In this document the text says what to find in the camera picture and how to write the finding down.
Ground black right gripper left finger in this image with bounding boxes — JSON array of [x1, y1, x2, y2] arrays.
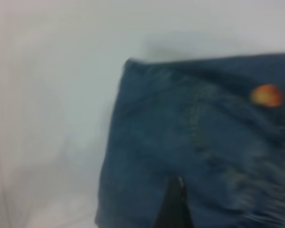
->
[[154, 176, 176, 228]]

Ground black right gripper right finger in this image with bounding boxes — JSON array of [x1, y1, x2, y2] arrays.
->
[[175, 176, 194, 228]]

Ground blue denim jeans with print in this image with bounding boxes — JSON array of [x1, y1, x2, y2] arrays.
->
[[94, 51, 285, 228]]

